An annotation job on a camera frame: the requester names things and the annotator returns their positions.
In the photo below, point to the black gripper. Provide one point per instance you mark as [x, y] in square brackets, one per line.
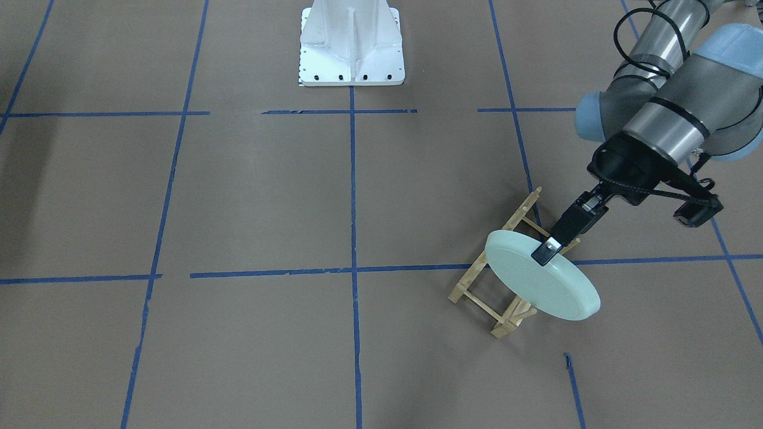
[627, 159]

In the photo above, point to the light green plate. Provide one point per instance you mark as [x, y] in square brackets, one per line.
[558, 289]

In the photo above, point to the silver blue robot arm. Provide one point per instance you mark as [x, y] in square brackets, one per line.
[666, 112]

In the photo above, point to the wooden dish rack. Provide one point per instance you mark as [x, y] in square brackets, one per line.
[518, 310]

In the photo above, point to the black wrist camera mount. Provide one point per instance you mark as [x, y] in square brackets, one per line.
[699, 202]

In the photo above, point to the white pedestal column base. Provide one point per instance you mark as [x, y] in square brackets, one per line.
[346, 43]

